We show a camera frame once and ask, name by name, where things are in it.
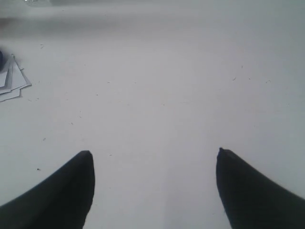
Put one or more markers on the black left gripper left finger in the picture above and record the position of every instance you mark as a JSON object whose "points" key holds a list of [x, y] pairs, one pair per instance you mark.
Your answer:
{"points": [[61, 201]]}

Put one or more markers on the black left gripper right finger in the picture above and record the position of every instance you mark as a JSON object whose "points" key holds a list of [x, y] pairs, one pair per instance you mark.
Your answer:
{"points": [[253, 201]]}

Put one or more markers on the white paper sheets stack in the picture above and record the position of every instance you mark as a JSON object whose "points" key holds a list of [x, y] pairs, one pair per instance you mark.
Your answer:
{"points": [[12, 80]]}

